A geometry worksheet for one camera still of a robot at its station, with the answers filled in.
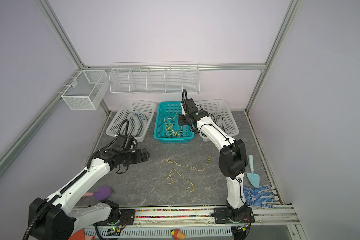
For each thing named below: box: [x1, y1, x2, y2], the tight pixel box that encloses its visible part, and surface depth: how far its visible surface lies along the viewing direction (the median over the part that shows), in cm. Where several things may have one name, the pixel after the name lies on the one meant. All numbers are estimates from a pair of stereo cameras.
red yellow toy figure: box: [170, 228, 186, 240], surface depth 68 cm
